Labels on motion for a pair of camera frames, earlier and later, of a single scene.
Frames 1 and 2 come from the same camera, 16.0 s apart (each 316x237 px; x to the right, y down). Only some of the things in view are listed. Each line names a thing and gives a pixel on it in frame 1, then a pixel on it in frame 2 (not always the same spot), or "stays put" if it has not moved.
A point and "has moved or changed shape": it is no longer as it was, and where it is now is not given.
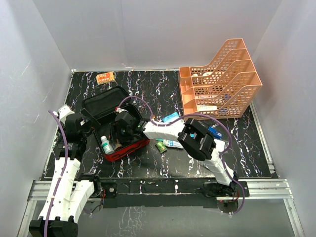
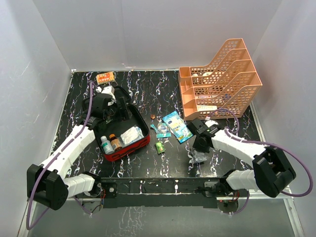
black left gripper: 92,122 to 125,113
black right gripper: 115,128 to 196,146
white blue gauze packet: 172,143 has moved or changed shape
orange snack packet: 104,78 stays put
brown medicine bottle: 118,146 stays put
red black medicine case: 114,119 stays put
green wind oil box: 161,147 stays put
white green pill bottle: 106,146 stays put
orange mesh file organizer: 222,89 stays put
